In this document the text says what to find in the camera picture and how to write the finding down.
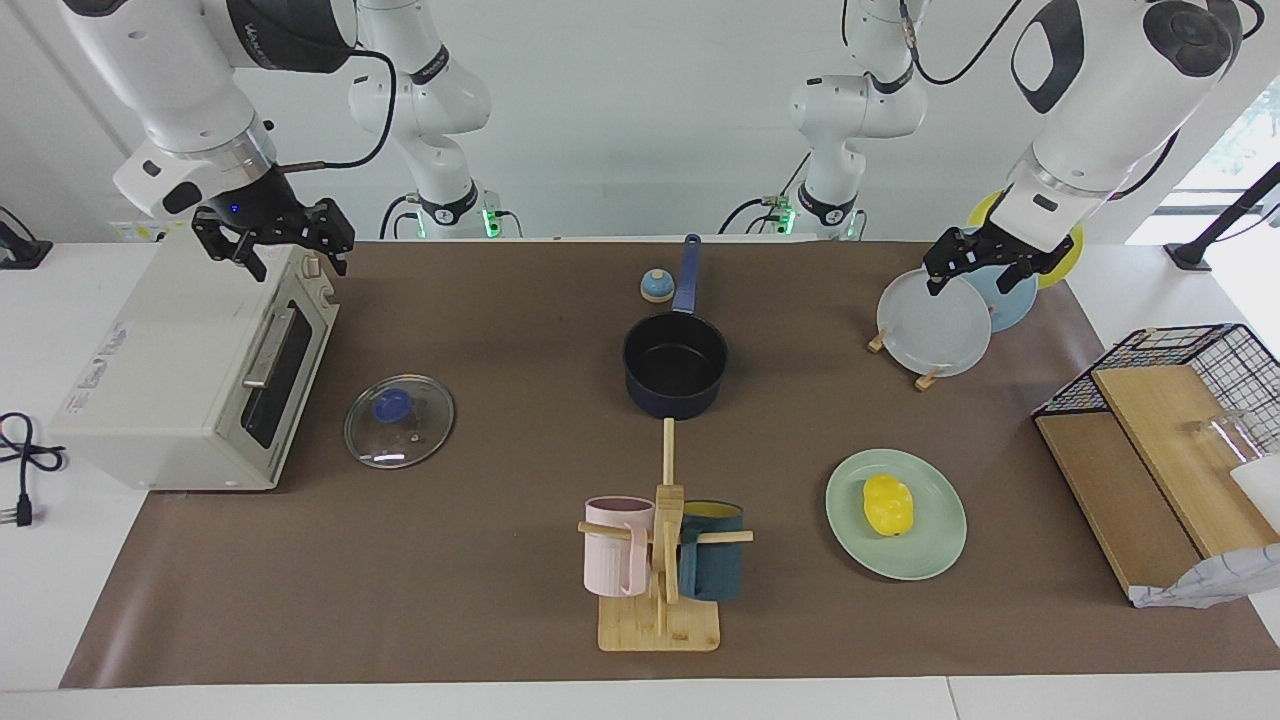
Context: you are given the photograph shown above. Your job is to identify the black stand with pole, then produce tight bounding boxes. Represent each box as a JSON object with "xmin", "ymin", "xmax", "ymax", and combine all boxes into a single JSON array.
[{"xmin": 1165, "ymin": 160, "xmax": 1280, "ymax": 271}]

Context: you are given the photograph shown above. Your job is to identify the white wall socket box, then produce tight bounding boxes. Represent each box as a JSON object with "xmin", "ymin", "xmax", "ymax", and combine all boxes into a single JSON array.
[{"xmin": 108, "ymin": 215, "xmax": 196, "ymax": 241}]

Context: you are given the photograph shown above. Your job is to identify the dark teal mug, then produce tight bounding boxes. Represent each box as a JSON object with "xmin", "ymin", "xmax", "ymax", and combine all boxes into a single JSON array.
[{"xmin": 678, "ymin": 500, "xmax": 746, "ymax": 602}]

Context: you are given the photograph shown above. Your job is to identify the light blue plate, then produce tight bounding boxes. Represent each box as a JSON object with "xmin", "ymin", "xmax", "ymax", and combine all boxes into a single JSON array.
[{"xmin": 940, "ymin": 228, "xmax": 1041, "ymax": 333}]

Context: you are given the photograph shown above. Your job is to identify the clear plastic cup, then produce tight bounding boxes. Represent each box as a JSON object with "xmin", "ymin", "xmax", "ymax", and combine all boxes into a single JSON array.
[{"xmin": 1185, "ymin": 410, "xmax": 1256, "ymax": 463}]

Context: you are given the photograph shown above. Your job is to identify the yellow plate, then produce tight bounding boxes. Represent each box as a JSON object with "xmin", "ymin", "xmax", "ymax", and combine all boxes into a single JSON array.
[{"xmin": 967, "ymin": 190, "xmax": 1084, "ymax": 291}]

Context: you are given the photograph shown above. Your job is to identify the grey plate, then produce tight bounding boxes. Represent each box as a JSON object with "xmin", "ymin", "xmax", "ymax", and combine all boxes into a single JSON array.
[{"xmin": 877, "ymin": 268, "xmax": 993, "ymax": 379}]

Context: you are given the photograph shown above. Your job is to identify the pink mug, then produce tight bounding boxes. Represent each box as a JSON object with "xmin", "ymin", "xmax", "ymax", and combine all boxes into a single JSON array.
[{"xmin": 584, "ymin": 497, "xmax": 656, "ymax": 598}]

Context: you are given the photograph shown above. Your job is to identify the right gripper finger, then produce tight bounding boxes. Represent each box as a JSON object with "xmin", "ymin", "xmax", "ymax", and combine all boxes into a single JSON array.
[
  {"xmin": 192, "ymin": 210, "xmax": 269, "ymax": 283},
  {"xmin": 300, "ymin": 198, "xmax": 356, "ymax": 278}
]

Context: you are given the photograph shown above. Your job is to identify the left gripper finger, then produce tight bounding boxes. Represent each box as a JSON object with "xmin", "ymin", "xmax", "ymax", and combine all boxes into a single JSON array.
[
  {"xmin": 922, "ymin": 235, "xmax": 976, "ymax": 298},
  {"xmin": 985, "ymin": 258, "xmax": 1046, "ymax": 293}
]

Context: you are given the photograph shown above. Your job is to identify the mint green plate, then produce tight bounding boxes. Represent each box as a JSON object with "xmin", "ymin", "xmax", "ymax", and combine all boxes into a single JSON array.
[{"xmin": 825, "ymin": 448, "xmax": 969, "ymax": 582}]

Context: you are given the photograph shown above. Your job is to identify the wooden mug tree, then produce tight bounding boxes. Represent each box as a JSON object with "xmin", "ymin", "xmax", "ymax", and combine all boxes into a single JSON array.
[{"xmin": 577, "ymin": 418, "xmax": 754, "ymax": 653}]

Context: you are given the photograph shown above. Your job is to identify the brown table mat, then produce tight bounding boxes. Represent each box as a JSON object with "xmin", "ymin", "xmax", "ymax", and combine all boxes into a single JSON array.
[{"xmin": 60, "ymin": 240, "xmax": 1280, "ymax": 689}]

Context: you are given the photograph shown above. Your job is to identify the wire basket with wooden shelves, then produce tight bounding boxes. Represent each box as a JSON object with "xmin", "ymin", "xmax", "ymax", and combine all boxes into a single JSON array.
[{"xmin": 1033, "ymin": 323, "xmax": 1280, "ymax": 601}]

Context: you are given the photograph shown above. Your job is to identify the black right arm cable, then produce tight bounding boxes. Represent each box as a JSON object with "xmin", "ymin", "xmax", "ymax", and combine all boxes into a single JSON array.
[{"xmin": 280, "ymin": 45, "xmax": 401, "ymax": 173}]

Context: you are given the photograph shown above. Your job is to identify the black power cable with plug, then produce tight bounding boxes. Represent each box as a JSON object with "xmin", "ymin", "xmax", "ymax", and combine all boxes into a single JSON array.
[{"xmin": 0, "ymin": 412, "xmax": 66, "ymax": 528}]

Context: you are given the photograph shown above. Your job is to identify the white checked cloth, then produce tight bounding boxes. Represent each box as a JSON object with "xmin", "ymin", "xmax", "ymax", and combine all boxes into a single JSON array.
[{"xmin": 1130, "ymin": 543, "xmax": 1280, "ymax": 609}]

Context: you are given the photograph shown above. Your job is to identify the black desk mount base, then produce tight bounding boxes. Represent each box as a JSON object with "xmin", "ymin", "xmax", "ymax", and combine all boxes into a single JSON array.
[{"xmin": 0, "ymin": 205, "xmax": 53, "ymax": 269}]

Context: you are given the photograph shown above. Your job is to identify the beige toaster oven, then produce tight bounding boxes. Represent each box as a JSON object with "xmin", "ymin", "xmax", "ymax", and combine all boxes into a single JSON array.
[{"xmin": 50, "ymin": 232, "xmax": 341, "ymax": 491}]

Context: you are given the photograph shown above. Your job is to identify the dark saucepan with purple handle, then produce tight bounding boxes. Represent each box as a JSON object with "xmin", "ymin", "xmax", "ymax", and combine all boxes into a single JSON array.
[{"xmin": 622, "ymin": 234, "xmax": 730, "ymax": 421}]

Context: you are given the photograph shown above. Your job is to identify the wooden plate rack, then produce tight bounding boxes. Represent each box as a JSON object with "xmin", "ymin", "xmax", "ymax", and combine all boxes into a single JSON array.
[{"xmin": 866, "ymin": 330, "xmax": 946, "ymax": 392}]

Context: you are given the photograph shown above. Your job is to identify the glass lid with purple knob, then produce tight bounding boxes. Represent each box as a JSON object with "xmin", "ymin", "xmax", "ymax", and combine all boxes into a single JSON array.
[{"xmin": 343, "ymin": 374, "xmax": 456, "ymax": 470}]

